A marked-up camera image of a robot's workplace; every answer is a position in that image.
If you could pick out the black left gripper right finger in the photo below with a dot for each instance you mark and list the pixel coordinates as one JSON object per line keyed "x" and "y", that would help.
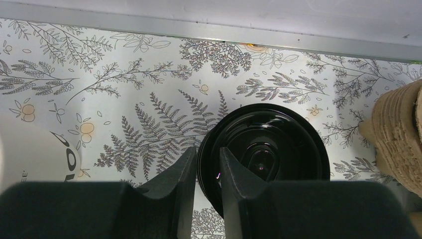
{"x": 239, "y": 187}

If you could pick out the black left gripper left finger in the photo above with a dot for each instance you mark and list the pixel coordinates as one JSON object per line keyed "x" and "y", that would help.
{"x": 166, "y": 207}

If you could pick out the black plastic cup lid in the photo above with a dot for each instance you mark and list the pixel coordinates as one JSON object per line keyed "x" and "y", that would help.
{"x": 271, "y": 141}

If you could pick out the floral patterned table mat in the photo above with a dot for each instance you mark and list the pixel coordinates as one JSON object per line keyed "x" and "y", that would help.
{"x": 132, "y": 103}

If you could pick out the stack of paper cups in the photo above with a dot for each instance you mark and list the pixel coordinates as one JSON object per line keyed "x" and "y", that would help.
{"x": 29, "y": 153}

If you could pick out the stack of cardboard cup carriers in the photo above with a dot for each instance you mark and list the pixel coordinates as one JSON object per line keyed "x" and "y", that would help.
{"x": 395, "y": 130}

